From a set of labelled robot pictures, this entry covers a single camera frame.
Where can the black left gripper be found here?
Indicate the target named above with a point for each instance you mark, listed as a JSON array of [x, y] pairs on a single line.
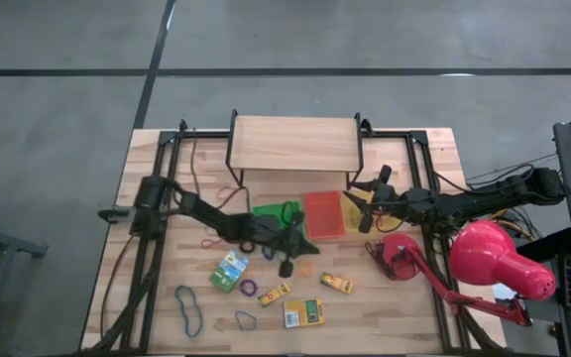
[[280, 235]]

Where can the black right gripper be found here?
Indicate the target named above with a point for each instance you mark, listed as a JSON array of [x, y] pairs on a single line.
[[384, 198]]

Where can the yellow spiral coil band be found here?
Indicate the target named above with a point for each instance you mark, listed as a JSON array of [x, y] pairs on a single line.
[[308, 270]]

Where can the orange plastic basket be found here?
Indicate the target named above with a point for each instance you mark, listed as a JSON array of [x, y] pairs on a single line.
[[324, 215]]

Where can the green plastic basket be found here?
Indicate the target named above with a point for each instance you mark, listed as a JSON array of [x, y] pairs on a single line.
[[265, 210]]

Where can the orange rubber band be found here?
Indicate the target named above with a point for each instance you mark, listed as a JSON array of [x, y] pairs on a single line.
[[222, 188]]

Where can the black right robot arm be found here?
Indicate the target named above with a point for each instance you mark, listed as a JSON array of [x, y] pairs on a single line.
[[464, 203]]

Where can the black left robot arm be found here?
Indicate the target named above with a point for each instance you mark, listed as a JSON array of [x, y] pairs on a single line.
[[216, 221]]

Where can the red desk lamp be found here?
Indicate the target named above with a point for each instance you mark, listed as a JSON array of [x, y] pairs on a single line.
[[489, 253]]

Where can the yellow plastic basket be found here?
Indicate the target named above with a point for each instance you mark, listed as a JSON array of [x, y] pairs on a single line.
[[352, 218]]

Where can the blue spiral coil band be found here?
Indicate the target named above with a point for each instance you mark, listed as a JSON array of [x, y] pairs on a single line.
[[265, 255]]

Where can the small yellow crayon box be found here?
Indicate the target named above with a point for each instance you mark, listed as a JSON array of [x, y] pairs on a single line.
[[336, 282], [274, 294]]

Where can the black spiral coil band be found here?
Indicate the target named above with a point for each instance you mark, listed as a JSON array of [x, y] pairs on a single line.
[[246, 250]]

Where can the yellow crayon box with barcode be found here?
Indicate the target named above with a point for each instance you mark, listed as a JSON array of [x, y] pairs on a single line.
[[304, 313]]

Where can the purple spiral coil band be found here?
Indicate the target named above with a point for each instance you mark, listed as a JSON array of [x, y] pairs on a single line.
[[241, 288]]

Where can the large green crayon box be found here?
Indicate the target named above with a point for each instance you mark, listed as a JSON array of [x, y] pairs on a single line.
[[229, 271]]

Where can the wooden shelf riser black legs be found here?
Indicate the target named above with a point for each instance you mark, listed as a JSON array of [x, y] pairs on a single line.
[[295, 144]]

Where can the small blue rubber band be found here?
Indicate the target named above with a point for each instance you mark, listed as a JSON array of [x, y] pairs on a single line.
[[246, 329]]

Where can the large blue rubber band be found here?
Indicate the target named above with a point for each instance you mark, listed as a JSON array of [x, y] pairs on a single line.
[[177, 297]]

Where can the black metal table frame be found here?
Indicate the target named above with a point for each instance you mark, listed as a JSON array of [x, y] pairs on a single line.
[[418, 136]]

